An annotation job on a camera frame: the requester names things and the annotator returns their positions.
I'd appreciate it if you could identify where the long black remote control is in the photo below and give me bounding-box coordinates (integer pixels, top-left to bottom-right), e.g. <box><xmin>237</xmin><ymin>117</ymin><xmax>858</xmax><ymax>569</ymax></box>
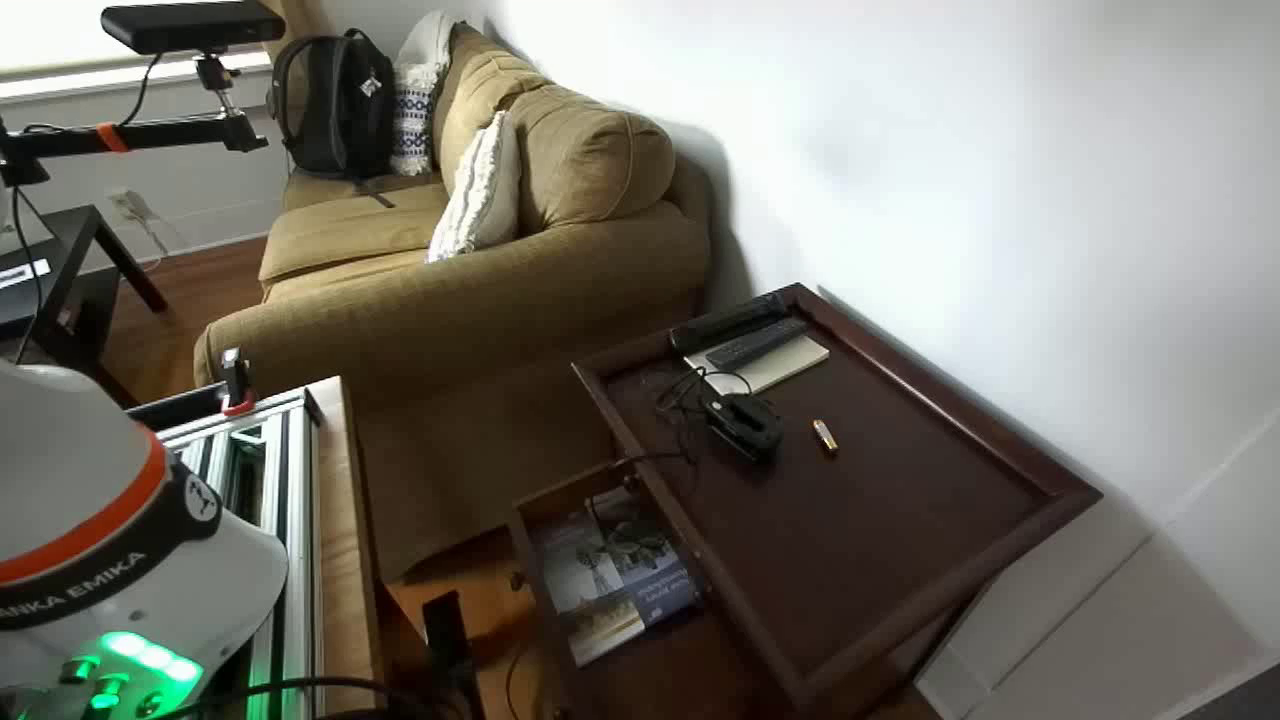
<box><xmin>665</xmin><ymin>298</ymin><xmax>792</xmax><ymax>357</ymax></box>

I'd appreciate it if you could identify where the grey black remote control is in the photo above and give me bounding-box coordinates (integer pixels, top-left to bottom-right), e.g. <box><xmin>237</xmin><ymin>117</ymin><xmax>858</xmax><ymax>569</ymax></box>
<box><xmin>679</xmin><ymin>315</ymin><xmax>813</xmax><ymax>382</ymax></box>

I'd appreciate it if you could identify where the white notepad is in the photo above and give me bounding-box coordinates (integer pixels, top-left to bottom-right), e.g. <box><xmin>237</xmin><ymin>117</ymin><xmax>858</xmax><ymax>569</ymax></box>
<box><xmin>701</xmin><ymin>329</ymin><xmax>835</xmax><ymax>398</ymax></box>

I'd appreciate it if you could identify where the tan fabric sofa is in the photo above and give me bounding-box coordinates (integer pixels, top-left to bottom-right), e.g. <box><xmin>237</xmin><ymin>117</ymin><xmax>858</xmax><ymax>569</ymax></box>
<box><xmin>189</xmin><ymin>19</ymin><xmax>718</xmax><ymax>577</ymax></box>

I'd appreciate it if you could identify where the magazine with blue cover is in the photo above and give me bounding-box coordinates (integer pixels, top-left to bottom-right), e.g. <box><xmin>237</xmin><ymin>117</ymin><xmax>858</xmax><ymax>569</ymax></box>
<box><xmin>529</xmin><ymin>485</ymin><xmax>706</xmax><ymax>670</ymax></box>

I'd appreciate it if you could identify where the white throw pillow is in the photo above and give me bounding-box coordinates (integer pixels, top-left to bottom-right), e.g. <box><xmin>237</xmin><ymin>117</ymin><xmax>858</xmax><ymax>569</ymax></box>
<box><xmin>425</xmin><ymin>106</ymin><xmax>524</xmax><ymax>266</ymax></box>

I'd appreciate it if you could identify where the dark wooden nightstand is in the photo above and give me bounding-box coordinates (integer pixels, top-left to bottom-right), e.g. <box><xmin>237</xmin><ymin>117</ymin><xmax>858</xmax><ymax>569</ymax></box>
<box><xmin>506</xmin><ymin>278</ymin><xmax>1105</xmax><ymax>720</ymax></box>

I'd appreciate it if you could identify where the open wooden drawer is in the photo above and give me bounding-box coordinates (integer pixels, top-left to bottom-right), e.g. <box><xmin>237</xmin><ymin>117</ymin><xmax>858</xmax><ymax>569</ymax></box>
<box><xmin>503</xmin><ymin>455</ymin><xmax>752</xmax><ymax>720</ymax></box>

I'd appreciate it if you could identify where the white patterned bag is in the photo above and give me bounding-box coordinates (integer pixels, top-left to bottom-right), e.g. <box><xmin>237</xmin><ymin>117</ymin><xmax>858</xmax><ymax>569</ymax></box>
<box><xmin>389</xmin><ymin>12</ymin><xmax>459</xmax><ymax>182</ymax></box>

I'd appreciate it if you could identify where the black backpack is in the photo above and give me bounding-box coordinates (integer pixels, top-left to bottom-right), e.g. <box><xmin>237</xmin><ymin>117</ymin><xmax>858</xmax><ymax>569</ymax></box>
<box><xmin>266</xmin><ymin>28</ymin><xmax>401</xmax><ymax>188</ymax></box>

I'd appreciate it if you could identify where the black knob on red base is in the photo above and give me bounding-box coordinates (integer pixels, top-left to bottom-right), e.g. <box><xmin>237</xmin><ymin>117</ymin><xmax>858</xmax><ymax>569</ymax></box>
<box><xmin>216</xmin><ymin>344</ymin><xmax>258</xmax><ymax>421</ymax></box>

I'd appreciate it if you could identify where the black boom with orange tape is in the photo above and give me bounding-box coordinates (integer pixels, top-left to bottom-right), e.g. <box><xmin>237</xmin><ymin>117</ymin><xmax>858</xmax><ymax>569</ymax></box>
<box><xmin>0</xmin><ymin>53</ymin><xmax>272</xmax><ymax>188</ymax></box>

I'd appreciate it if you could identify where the black side table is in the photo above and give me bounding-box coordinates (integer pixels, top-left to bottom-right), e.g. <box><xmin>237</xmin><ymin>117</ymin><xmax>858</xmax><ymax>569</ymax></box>
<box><xmin>0</xmin><ymin>200</ymin><xmax>172</xmax><ymax>390</ymax></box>

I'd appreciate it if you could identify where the black base cable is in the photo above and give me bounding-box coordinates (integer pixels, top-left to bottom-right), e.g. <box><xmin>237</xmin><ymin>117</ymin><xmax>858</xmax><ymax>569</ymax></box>
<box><xmin>162</xmin><ymin>667</ymin><xmax>403</xmax><ymax>720</ymax></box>

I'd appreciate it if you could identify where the white wall outlet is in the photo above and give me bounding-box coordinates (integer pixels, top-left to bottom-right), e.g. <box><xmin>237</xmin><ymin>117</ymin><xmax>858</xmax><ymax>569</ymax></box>
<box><xmin>109</xmin><ymin>188</ymin><xmax>155</xmax><ymax>226</ymax></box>

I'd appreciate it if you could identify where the black stereo camera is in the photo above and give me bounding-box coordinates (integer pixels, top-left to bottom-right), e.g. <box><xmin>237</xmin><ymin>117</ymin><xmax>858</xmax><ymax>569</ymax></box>
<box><xmin>101</xmin><ymin>0</ymin><xmax>288</xmax><ymax>58</ymax></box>

